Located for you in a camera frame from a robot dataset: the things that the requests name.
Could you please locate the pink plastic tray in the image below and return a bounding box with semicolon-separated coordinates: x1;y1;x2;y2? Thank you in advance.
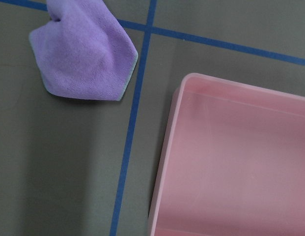
147;73;305;236

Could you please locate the purple microfiber cloth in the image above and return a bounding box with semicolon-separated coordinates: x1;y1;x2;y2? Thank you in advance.
29;0;138;101

